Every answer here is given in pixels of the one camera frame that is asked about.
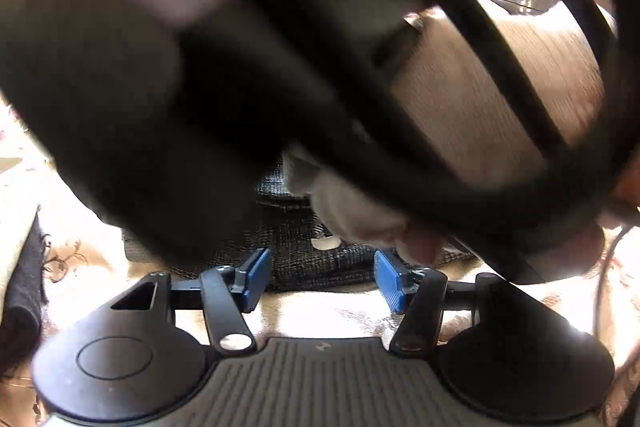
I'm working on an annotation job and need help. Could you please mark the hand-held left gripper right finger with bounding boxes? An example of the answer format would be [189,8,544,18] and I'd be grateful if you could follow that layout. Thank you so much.
[374,249,546,355]

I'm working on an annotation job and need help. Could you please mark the dark cloth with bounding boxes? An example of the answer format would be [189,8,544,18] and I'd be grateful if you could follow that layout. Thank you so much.
[0,207,48,378]

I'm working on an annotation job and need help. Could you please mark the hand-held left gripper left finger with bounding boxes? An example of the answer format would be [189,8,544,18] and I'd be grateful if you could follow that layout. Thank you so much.
[107,248,273,355]

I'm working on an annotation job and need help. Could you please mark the person's right hand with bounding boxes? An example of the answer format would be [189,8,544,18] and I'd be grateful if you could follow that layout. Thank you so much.
[282,144,445,264]

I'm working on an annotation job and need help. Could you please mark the black pants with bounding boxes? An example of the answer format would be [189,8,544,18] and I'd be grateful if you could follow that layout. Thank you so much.
[122,159,481,293]

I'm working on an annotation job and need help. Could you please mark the thick black cable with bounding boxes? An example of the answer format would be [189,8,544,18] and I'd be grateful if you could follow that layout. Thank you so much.
[225,0,640,258]
[360,0,581,158]

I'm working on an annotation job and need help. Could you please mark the thin black cable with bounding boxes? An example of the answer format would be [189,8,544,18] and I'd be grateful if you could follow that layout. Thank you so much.
[592,227,633,343]

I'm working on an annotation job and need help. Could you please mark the floral bedspread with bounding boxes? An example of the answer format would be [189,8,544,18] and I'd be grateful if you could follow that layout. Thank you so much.
[0,97,640,427]

